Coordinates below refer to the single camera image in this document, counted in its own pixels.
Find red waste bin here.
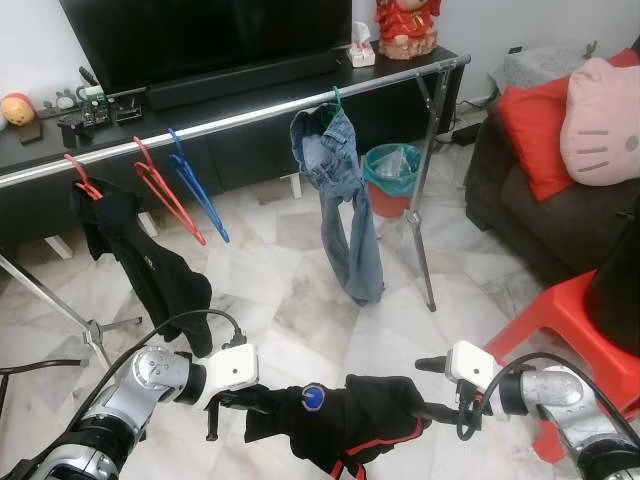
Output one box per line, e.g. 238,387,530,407
370,190,413,219

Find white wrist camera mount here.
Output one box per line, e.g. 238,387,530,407
445,340,504,391
203,343,259,406

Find empty red hanger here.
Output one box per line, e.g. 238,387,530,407
132,136,208,247

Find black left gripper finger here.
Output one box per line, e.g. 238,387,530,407
232,388,301,413

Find green plastic bin bag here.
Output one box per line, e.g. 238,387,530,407
362,143,426,198

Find red figurine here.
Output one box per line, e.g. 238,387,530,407
375,0,441,61

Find black t-shirt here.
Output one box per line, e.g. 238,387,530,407
72,178,214,358

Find light grey throw cloth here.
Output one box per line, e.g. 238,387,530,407
495,45,591,96

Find green desk gadget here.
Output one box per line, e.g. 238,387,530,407
58,68,146,136

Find black soundbar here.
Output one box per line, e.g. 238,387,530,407
145,48,341,111

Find black television cabinet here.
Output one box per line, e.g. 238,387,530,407
0,45,469,251

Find black garment red stripe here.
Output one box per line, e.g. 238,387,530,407
243,373,433,480

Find blue jeans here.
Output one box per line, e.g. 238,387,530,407
290,103,386,306

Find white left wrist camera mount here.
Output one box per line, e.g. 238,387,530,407
203,343,259,406

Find red hanger carrying shirt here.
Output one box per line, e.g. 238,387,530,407
63,153,106,201

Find black laundry basket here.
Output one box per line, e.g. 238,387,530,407
585,215,640,351

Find white tissue box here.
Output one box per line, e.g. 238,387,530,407
347,20,376,68

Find silver metal clothes rack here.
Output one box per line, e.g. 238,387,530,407
0,55,471,366

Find red plastic stool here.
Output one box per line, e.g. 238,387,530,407
483,270,640,463

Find grey sofa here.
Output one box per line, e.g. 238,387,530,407
465,75,640,286

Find black television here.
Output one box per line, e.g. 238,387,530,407
58,0,353,96

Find blue hanger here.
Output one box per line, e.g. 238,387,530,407
167,127,231,244

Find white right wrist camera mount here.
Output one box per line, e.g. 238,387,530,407
445,340,504,391

